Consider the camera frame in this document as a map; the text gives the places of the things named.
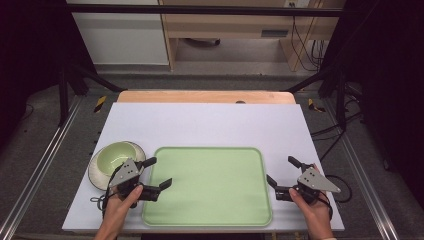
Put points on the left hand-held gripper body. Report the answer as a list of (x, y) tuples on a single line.
[(126, 173)]

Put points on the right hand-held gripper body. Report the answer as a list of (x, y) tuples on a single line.
[(313, 183)]

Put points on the person's right hand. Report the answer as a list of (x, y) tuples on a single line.
[(311, 208)]

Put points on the person's left hand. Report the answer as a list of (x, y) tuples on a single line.
[(120, 201)]

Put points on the light green bowl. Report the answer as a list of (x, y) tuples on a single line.
[(113, 158)]

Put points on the white plate with dark rim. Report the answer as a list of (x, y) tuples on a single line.
[(96, 175)]

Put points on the light green tray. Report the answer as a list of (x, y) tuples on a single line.
[(210, 186)]

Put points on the yellow and black tape strip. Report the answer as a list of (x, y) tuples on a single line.
[(313, 106), (100, 104)]

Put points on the white board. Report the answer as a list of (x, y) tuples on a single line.
[(206, 125)]

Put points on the black metal stand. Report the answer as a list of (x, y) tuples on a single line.
[(340, 100), (63, 96)]

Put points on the black curtain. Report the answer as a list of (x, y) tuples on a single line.
[(30, 50), (390, 83)]

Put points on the white cabinet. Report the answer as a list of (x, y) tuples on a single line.
[(123, 40)]

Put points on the wooden desk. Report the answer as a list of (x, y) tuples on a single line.
[(230, 25)]

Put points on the aluminium floor rail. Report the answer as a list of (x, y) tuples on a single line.
[(363, 173), (43, 156)]

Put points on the black horizontal frame bar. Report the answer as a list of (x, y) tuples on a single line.
[(200, 9)]

